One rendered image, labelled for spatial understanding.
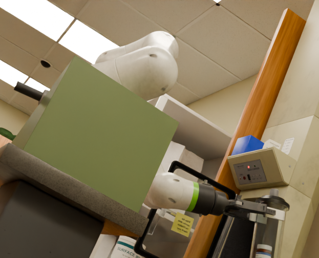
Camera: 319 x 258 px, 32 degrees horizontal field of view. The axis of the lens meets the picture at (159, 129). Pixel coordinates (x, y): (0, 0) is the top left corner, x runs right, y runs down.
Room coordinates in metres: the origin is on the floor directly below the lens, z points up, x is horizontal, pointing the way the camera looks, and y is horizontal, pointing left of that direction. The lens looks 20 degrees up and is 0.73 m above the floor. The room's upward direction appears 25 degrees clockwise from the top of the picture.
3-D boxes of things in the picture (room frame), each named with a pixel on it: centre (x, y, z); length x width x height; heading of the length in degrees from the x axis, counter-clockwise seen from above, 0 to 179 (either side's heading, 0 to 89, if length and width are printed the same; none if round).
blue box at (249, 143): (2.09, -0.38, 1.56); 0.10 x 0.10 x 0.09; 18
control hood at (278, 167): (2.00, -0.41, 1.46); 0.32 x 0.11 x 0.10; 18
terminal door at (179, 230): (2.13, -0.25, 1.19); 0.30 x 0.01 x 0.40; 100
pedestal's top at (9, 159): (1.20, 0.15, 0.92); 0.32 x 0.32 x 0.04; 20
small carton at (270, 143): (1.95, -0.42, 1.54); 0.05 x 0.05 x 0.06; 3
